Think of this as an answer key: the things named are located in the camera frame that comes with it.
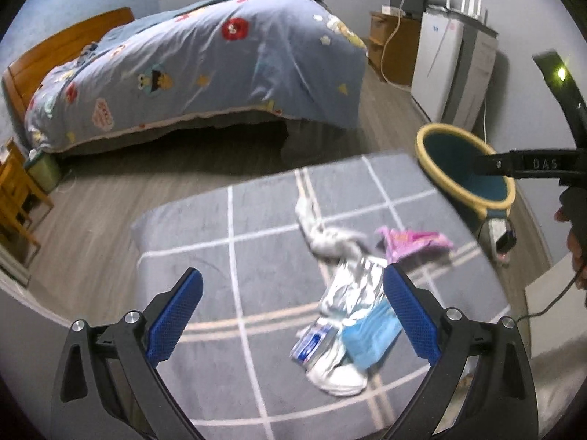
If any light blue face mask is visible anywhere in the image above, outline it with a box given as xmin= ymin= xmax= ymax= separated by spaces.
xmin=341 ymin=299 xmax=402 ymax=370

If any yellow teal trash bin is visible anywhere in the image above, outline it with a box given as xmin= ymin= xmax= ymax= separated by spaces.
xmin=415 ymin=123 xmax=516 ymax=220

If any person's right hand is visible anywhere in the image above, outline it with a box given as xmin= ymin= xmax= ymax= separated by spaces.
xmin=566 ymin=228 xmax=586 ymax=290

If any grey white striped rug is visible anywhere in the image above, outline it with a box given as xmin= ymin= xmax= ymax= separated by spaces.
xmin=131 ymin=153 xmax=509 ymax=439

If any pink snack wrapper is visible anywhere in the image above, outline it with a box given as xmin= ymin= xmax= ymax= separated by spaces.
xmin=375 ymin=226 xmax=454 ymax=263

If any white power strip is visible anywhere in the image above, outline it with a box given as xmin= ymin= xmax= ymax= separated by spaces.
xmin=488 ymin=217 xmax=517 ymax=265

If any black plug adapter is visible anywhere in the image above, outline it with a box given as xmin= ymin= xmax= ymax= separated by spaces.
xmin=495 ymin=231 xmax=516 ymax=255

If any blue white tissue packet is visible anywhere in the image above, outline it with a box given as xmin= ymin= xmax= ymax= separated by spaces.
xmin=289 ymin=320 xmax=338 ymax=370

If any white crumpled tissue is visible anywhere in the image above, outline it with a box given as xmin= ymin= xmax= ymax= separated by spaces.
xmin=295 ymin=195 xmax=365 ymax=261

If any white grey air purifier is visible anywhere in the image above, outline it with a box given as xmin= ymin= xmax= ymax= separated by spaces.
xmin=411 ymin=6 xmax=499 ymax=131

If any white wifi router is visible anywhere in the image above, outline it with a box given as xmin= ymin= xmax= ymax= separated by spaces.
xmin=427 ymin=0 xmax=499 ymax=38

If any green container beside bed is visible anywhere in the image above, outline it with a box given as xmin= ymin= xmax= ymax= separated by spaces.
xmin=24 ymin=149 xmax=63 ymax=194

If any small wooden stool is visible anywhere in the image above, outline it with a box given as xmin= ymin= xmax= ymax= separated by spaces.
xmin=1 ymin=138 xmax=55 ymax=248

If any brown wooden side cabinet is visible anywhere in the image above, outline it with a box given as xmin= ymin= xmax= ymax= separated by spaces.
xmin=368 ymin=12 xmax=421 ymax=87

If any wooden bed headboard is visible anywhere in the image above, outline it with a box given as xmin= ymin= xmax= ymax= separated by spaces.
xmin=2 ymin=7 xmax=134 ymax=126

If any blue cartoon patterned duvet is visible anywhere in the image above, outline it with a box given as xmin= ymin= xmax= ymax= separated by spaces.
xmin=24 ymin=0 xmax=367 ymax=153

